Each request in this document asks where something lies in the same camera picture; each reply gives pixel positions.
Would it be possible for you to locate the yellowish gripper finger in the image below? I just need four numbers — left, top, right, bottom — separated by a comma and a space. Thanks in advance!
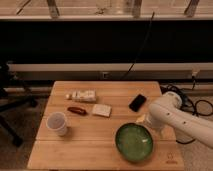
136, 114, 146, 123

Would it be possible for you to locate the green ceramic bowl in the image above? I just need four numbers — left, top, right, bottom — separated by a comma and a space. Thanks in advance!
115, 123, 153, 163

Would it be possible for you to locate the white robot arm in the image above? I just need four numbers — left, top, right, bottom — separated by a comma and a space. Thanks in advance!
136, 91, 213, 148

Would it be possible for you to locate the black smartphone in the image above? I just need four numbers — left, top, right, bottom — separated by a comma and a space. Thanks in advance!
129, 94, 147, 112

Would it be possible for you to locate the dark red chili pepper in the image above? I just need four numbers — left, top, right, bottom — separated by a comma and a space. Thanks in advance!
67, 107, 87, 116

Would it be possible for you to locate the white plastic cup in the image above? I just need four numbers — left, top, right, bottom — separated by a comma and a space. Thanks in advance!
46, 112, 68, 136

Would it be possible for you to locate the black office chair base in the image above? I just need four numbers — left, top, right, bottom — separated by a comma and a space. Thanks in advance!
0, 61, 39, 148

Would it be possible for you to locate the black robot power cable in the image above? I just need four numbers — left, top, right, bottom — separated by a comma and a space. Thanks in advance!
160, 83, 213, 145

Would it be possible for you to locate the black hanging cable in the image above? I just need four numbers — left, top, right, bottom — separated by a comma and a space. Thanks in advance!
120, 11, 156, 81

